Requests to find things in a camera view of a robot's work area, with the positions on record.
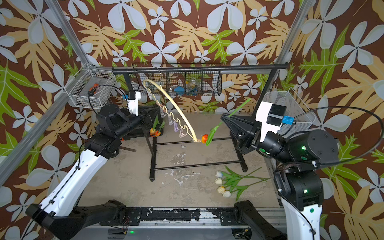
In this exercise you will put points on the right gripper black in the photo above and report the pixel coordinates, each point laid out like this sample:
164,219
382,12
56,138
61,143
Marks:
250,140

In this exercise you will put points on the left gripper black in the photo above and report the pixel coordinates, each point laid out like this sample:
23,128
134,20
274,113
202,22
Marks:
144,118

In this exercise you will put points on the orange tulip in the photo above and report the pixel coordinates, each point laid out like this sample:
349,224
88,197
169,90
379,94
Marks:
158,127

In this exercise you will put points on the black metal clothes rack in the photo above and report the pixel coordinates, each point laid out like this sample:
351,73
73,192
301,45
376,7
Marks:
199,119

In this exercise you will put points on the cream clip hanger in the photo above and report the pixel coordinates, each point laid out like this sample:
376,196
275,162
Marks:
171,111

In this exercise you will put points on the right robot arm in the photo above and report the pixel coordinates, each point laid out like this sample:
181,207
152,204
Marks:
299,156

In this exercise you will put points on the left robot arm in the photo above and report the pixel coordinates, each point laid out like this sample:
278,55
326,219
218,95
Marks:
59,213

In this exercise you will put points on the black plastic tool case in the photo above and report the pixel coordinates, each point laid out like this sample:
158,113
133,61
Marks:
137,129

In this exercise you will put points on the metal ruler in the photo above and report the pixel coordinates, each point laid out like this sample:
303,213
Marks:
127,149

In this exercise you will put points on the blue object in basket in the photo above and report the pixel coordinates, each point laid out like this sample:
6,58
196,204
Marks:
179,91

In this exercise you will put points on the clear plastic jar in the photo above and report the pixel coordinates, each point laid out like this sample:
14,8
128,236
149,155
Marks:
193,87

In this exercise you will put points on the white mesh basket right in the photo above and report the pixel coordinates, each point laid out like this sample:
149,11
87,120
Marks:
295,106

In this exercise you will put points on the red black screwdriver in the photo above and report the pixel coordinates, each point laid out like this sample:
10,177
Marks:
92,91

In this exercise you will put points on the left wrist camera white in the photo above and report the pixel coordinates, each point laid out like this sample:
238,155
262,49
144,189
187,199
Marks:
132,98

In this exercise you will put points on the black wire wall basket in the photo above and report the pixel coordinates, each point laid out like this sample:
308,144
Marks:
170,78

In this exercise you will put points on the white wire basket left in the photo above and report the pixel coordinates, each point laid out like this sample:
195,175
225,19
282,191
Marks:
83,80

